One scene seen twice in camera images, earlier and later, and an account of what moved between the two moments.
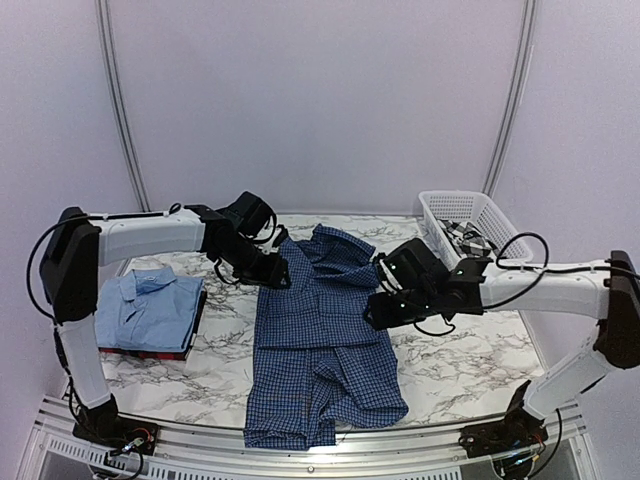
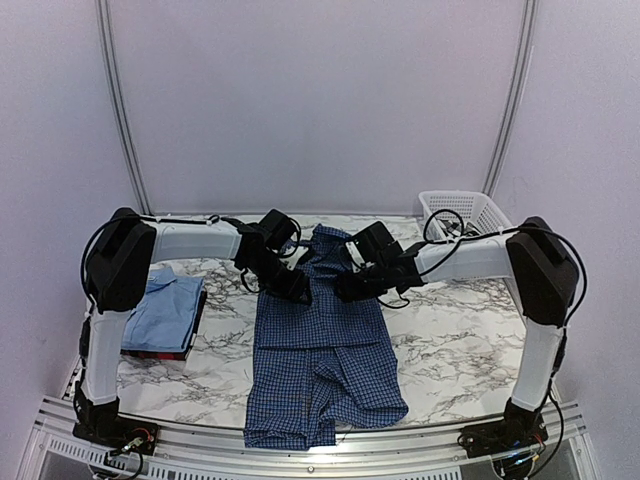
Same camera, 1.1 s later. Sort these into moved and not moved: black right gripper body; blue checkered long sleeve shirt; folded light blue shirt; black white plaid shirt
Moved: black right gripper body
Not moved: black white plaid shirt; blue checkered long sleeve shirt; folded light blue shirt
